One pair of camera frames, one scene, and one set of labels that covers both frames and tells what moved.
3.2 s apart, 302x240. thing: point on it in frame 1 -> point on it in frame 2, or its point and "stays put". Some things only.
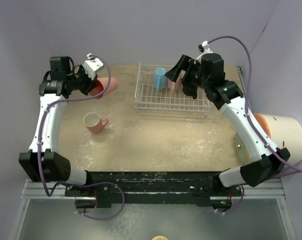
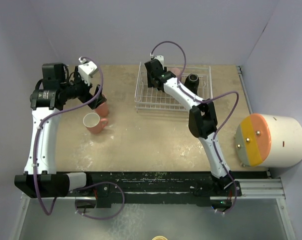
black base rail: x=101 y=187 stays put
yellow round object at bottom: x=159 y=238 stays put
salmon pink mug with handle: x=94 y=122 stays put
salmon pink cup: x=102 y=84 -> x=103 y=110
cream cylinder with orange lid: x=286 y=132 stays put
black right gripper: x=185 y=63 -> x=150 y=81
